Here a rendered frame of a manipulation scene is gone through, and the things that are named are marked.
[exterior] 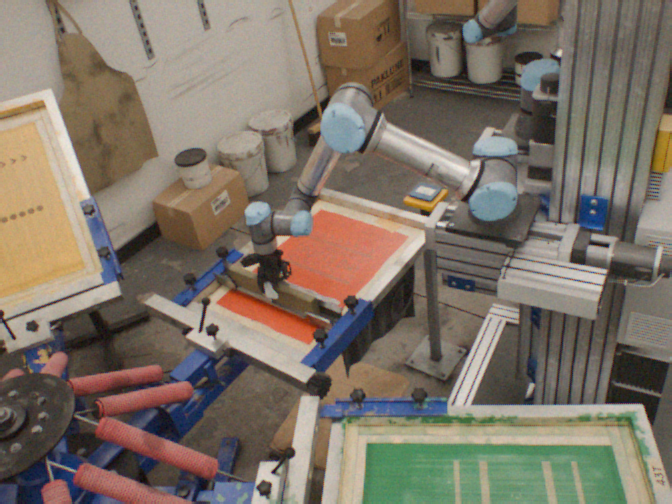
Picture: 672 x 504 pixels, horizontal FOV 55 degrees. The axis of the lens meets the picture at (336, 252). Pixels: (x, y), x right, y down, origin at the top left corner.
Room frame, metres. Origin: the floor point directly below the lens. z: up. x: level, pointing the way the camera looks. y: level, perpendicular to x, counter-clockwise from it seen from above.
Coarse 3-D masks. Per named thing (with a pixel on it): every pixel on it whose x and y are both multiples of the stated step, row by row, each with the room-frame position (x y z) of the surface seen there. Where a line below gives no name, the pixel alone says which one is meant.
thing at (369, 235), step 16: (368, 224) 1.96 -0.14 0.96; (352, 240) 1.88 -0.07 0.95; (368, 240) 1.87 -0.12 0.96; (384, 240) 1.85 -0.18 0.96; (400, 240) 1.83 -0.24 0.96; (384, 256) 1.76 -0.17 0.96; (368, 272) 1.69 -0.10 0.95; (320, 288) 1.65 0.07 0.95; (336, 288) 1.63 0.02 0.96; (352, 288) 1.62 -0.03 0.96; (272, 320) 1.54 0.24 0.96; (288, 320) 1.52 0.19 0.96; (304, 320) 1.51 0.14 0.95; (304, 336) 1.44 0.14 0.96
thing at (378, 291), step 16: (320, 192) 2.19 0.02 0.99; (336, 192) 2.17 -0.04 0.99; (352, 208) 2.08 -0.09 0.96; (368, 208) 2.03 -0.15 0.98; (384, 208) 2.00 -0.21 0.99; (416, 224) 1.89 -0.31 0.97; (416, 240) 1.77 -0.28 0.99; (400, 256) 1.70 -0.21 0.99; (416, 256) 1.71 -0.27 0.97; (224, 272) 1.78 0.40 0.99; (400, 272) 1.63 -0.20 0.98; (208, 288) 1.72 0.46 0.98; (384, 288) 1.56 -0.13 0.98; (192, 304) 1.64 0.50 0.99; (224, 320) 1.54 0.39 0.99; (256, 336) 1.44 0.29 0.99; (288, 352) 1.35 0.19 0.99
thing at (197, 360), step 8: (192, 352) 1.37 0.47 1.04; (200, 352) 1.36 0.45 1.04; (184, 360) 1.34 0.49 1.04; (192, 360) 1.33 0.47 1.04; (200, 360) 1.33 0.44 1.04; (208, 360) 1.33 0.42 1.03; (216, 360) 1.35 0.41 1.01; (176, 368) 1.31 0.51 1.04; (184, 368) 1.31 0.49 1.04; (192, 368) 1.30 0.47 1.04; (200, 368) 1.31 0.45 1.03; (176, 376) 1.28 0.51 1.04; (184, 376) 1.28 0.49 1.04; (192, 376) 1.28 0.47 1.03; (200, 376) 1.30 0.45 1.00; (192, 384) 1.28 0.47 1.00
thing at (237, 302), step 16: (320, 224) 2.02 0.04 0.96; (336, 224) 2.00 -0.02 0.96; (352, 224) 1.98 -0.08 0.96; (288, 240) 1.95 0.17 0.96; (256, 272) 1.80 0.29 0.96; (304, 272) 1.75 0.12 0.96; (224, 304) 1.66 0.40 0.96; (240, 304) 1.64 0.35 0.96; (256, 304) 1.63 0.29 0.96; (256, 320) 1.55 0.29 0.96
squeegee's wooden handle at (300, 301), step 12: (240, 276) 1.67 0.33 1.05; (252, 276) 1.65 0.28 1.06; (252, 288) 1.65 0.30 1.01; (276, 288) 1.57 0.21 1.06; (288, 288) 1.56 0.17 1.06; (276, 300) 1.58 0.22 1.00; (288, 300) 1.54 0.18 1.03; (300, 300) 1.50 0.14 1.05; (312, 300) 1.48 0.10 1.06; (312, 312) 1.47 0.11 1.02
